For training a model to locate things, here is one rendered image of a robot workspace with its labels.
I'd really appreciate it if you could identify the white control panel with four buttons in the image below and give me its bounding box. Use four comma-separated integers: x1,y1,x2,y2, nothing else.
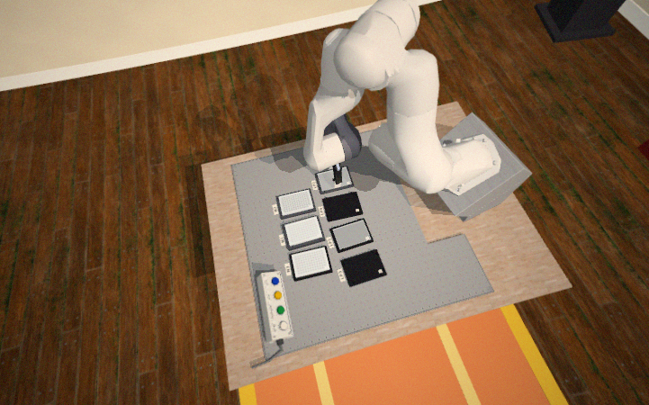
251,271,294,369

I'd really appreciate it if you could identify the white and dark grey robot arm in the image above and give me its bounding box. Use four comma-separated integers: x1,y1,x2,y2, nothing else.
303,0,501,196

